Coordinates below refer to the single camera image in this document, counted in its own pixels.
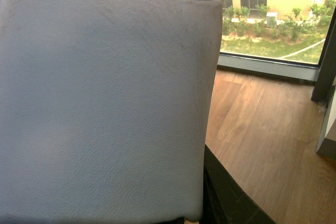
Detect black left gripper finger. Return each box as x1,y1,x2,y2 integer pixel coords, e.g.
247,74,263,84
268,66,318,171
202,146,275,223

